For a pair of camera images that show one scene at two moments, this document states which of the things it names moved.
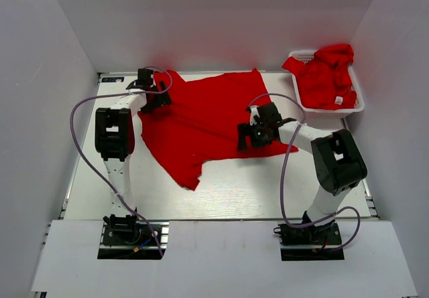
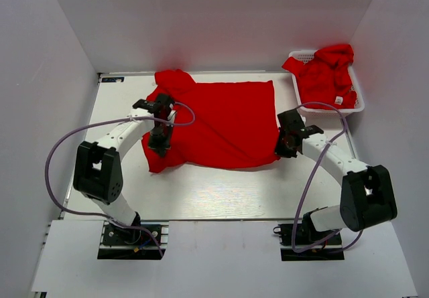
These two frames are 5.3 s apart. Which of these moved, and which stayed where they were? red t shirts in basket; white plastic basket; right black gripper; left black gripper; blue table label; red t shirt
Moved: red t shirt; right black gripper; left black gripper
Stayed: red t shirts in basket; blue table label; white plastic basket
